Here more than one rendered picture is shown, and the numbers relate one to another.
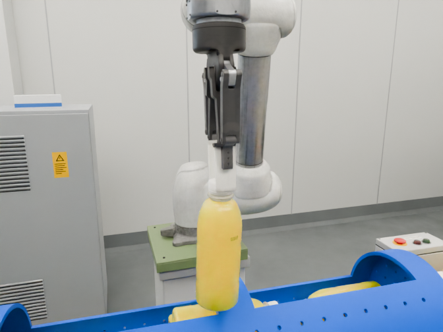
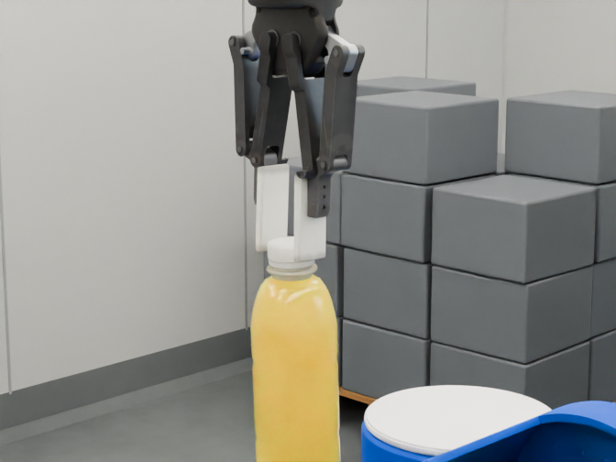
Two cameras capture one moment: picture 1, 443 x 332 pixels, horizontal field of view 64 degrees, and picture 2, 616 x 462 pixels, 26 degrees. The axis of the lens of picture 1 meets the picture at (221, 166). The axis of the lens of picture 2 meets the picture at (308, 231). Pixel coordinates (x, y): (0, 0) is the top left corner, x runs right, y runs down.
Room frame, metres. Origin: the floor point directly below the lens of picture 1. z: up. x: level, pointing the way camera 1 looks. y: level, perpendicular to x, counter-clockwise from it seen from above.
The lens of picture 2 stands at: (1.46, -0.50, 1.69)
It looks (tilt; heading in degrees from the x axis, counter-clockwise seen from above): 12 degrees down; 151
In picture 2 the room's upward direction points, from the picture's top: straight up
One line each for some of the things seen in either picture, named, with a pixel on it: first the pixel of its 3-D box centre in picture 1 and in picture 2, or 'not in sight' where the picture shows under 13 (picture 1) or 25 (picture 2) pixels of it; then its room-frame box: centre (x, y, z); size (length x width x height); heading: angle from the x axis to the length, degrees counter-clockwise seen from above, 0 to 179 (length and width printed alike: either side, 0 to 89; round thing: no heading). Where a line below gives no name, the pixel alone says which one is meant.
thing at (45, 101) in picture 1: (38, 101); not in sight; (2.11, 1.06, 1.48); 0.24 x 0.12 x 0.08; 115
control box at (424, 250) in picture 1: (411, 255); not in sight; (1.06, -0.62, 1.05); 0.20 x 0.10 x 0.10; 105
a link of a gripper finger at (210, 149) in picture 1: (217, 162); (310, 216); (0.55, 0.01, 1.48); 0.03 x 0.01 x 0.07; 105
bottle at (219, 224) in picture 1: (219, 247); (295, 371); (0.53, 0.00, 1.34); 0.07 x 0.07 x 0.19
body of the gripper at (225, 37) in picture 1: (219, 58); (294, 16); (0.53, 0.00, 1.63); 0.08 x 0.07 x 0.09; 15
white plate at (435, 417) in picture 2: not in sight; (461, 419); (-0.02, 0.57, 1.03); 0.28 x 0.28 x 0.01
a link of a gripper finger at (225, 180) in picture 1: (225, 168); (272, 207); (0.51, -0.01, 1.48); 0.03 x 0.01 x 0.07; 105
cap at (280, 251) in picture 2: (221, 187); (291, 254); (0.53, 0.00, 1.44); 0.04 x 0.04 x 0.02
